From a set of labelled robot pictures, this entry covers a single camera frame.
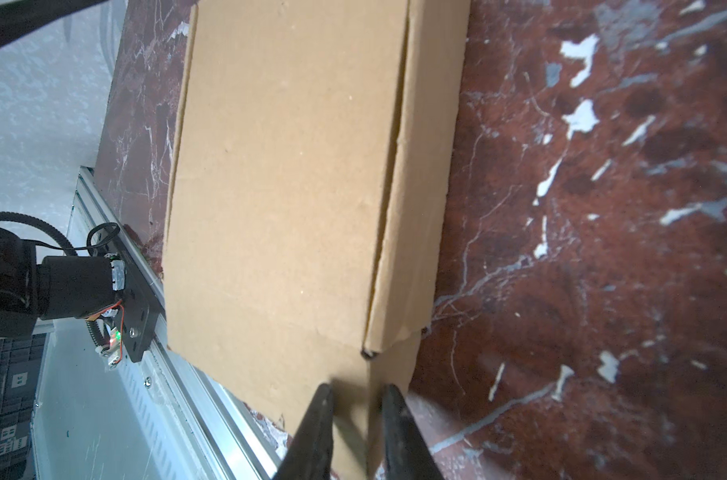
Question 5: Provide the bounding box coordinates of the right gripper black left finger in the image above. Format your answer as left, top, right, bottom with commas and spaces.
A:
272, 383, 334, 480

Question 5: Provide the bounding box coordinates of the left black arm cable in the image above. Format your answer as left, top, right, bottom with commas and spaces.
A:
0, 209, 79, 258

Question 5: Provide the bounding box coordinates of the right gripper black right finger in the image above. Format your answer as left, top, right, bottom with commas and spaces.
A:
381, 384, 443, 480

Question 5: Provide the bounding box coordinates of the brown cardboard box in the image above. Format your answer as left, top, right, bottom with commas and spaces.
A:
162, 1, 471, 479

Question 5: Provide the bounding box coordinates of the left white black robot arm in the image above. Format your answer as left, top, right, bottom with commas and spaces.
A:
0, 211, 126, 346

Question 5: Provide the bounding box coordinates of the grey storage shelf rack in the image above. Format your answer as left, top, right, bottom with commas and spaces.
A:
0, 334, 46, 473

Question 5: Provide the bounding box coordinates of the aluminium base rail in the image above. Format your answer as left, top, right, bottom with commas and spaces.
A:
31, 318, 279, 479

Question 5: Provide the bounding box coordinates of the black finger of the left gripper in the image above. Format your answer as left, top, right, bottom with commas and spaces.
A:
0, 0, 104, 48

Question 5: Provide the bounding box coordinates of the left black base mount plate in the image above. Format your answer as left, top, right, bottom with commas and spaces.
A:
108, 235, 165, 363

